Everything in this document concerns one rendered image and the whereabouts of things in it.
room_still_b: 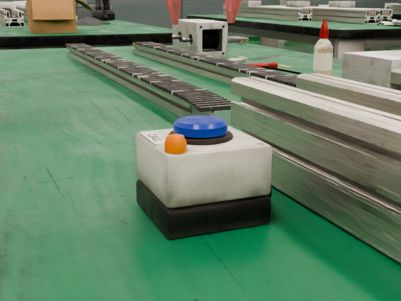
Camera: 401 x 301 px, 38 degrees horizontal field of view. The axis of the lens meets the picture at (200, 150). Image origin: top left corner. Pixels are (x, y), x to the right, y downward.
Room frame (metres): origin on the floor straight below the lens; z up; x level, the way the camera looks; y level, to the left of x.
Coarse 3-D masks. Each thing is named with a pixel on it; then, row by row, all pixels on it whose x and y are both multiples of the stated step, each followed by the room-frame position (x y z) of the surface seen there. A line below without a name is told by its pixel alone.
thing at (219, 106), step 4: (204, 104) 0.71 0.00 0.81; (208, 104) 0.72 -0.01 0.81; (212, 104) 0.72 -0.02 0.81; (216, 104) 0.72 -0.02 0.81; (220, 104) 0.72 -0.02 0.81; (224, 104) 0.72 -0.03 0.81; (228, 104) 0.72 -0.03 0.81; (196, 108) 0.71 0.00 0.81; (200, 108) 0.70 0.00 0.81; (204, 108) 0.70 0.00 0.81; (208, 108) 0.70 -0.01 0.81; (212, 108) 0.70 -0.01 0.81; (216, 108) 0.71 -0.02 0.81; (220, 108) 0.71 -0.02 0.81; (224, 108) 0.71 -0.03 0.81; (228, 108) 0.71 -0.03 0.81
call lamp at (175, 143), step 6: (168, 138) 0.38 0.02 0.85; (174, 138) 0.37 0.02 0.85; (180, 138) 0.38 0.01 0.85; (168, 144) 0.37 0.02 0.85; (174, 144) 0.37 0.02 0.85; (180, 144) 0.37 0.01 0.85; (186, 144) 0.38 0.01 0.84; (168, 150) 0.37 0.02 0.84; (174, 150) 0.37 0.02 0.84; (180, 150) 0.37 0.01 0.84; (186, 150) 0.38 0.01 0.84
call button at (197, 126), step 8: (176, 120) 0.42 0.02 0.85; (184, 120) 0.42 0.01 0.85; (192, 120) 0.42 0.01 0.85; (200, 120) 0.41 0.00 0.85; (208, 120) 0.42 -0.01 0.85; (216, 120) 0.42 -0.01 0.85; (224, 120) 0.42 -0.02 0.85; (176, 128) 0.41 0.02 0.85; (184, 128) 0.40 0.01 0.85; (192, 128) 0.40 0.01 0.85; (200, 128) 0.40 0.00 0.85; (208, 128) 0.40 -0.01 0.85; (216, 128) 0.40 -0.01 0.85; (224, 128) 0.41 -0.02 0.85; (184, 136) 0.40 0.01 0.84; (192, 136) 0.40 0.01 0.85; (200, 136) 0.40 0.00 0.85; (208, 136) 0.40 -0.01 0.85; (216, 136) 0.40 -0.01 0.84
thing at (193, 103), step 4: (192, 100) 0.73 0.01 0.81; (196, 100) 0.73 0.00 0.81; (200, 100) 0.73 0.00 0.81; (204, 100) 0.73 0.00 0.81; (208, 100) 0.73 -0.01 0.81; (212, 100) 0.74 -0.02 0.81; (216, 100) 0.74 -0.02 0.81; (220, 100) 0.74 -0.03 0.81; (224, 100) 0.74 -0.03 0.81; (228, 100) 0.74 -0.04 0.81; (192, 104) 0.72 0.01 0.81; (196, 104) 0.72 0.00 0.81; (200, 104) 0.72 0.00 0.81
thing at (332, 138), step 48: (240, 96) 0.54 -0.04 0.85; (288, 96) 0.46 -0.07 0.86; (336, 96) 0.52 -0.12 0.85; (384, 96) 0.46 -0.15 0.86; (288, 144) 0.46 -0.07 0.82; (336, 144) 0.40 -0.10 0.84; (384, 144) 0.35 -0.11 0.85; (288, 192) 0.45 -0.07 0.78; (336, 192) 0.39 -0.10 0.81; (384, 192) 0.35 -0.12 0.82; (384, 240) 0.34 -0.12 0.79
